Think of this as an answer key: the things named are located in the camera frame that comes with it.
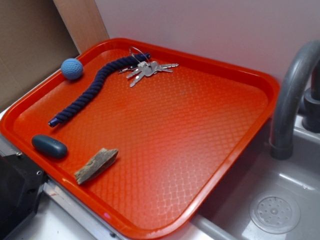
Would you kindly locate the blue textured ball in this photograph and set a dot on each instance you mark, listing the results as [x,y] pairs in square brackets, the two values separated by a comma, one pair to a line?
[71,69]

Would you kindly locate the red plastic tray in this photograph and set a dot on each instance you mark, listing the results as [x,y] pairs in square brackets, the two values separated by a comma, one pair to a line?
[177,134]

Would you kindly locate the silver key bunch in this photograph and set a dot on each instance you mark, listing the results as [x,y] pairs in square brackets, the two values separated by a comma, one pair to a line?
[146,68]

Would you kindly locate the weathered wood piece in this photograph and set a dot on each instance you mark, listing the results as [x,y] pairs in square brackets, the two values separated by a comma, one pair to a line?
[101,161]

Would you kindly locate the dark teal oval case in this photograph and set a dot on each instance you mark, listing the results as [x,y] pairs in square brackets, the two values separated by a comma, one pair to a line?
[49,146]

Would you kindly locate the grey sink faucet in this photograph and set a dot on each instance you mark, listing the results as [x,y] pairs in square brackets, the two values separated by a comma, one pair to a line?
[296,81]

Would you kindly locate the grey sink basin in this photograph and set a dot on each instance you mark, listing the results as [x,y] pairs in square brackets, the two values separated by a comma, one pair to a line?
[225,213]

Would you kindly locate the sink drain strainer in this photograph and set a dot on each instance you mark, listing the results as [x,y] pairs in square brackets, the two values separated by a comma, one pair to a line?
[274,212]

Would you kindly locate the brown cardboard panel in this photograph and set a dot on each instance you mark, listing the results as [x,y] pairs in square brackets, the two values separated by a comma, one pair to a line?
[34,41]

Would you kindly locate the grey faucet handle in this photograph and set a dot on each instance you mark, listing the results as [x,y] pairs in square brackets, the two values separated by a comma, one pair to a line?
[311,100]

